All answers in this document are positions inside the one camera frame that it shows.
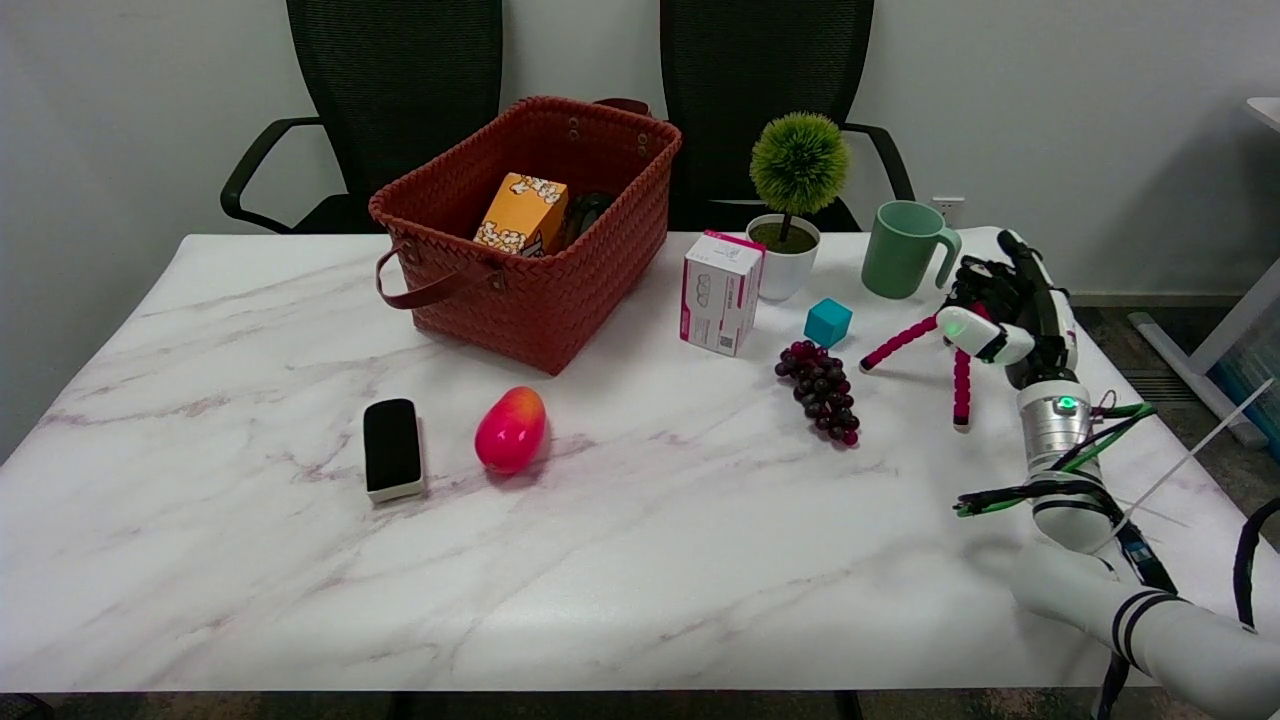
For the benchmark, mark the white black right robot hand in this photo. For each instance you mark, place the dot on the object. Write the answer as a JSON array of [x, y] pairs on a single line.
[[1040, 320]]

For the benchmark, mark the pink black flexible tripod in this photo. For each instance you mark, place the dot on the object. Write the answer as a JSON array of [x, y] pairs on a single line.
[[962, 390]]

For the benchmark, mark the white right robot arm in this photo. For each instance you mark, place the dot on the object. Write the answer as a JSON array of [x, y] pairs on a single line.
[[1180, 640]]

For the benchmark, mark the green ceramic mug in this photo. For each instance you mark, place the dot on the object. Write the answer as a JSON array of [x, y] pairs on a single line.
[[905, 250]]

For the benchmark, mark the white side desk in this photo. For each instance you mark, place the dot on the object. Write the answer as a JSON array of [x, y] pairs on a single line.
[[1200, 385]]

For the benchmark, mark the white zip tie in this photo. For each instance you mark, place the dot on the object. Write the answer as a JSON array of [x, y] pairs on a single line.
[[1190, 455]]

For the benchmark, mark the teal cube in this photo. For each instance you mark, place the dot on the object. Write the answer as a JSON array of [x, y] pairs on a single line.
[[828, 323]]

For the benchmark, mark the dark purple grape bunch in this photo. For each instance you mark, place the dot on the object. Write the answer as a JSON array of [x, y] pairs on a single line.
[[825, 390]]

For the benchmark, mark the blue box under desk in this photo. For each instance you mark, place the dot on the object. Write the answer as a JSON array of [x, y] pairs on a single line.
[[1258, 385]]

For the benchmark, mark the green ball potted plant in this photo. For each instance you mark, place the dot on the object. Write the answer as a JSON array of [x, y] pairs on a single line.
[[798, 165]]

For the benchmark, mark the pink white carton box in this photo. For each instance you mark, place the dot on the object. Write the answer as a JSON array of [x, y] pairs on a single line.
[[718, 295]]

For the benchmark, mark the black mesh office chair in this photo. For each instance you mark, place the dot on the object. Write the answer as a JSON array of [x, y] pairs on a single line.
[[400, 90], [760, 60]]

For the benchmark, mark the dark object in basket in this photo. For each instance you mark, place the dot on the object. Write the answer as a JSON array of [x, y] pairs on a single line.
[[585, 215]]

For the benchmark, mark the red woven basket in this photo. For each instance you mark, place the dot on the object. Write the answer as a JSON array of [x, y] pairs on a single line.
[[545, 290]]

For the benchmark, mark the orange popcorn box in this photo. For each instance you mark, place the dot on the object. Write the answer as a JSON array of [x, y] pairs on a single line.
[[520, 215]]

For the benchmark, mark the red yellow mango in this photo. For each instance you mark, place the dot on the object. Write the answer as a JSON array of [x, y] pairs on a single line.
[[510, 430]]

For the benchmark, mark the black whiteboard eraser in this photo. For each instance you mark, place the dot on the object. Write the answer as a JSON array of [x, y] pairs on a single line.
[[392, 447]]

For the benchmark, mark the white wall outlet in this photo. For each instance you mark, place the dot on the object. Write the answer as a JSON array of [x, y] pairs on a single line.
[[948, 207]]

